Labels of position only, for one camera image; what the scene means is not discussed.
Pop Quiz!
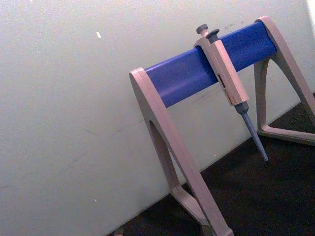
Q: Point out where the cream pipette stand blue bar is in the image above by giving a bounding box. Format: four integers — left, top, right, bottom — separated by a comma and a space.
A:
128, 15, 315, 236

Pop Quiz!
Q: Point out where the cream pipette grey tip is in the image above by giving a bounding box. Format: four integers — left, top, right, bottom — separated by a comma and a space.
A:
193, 24, 269, 162

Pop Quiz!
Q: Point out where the black table cloth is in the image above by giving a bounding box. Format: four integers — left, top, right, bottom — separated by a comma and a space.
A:
107, 91, 315, 236

